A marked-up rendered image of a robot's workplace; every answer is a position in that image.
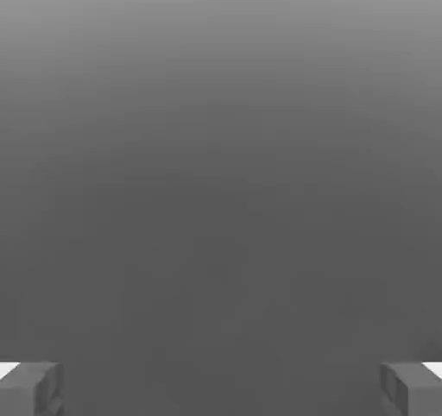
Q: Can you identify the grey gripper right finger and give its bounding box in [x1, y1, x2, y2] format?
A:
[378, 361, 442, 416]

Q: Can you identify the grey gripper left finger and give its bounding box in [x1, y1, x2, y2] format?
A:
[0, 361, 66, 416]

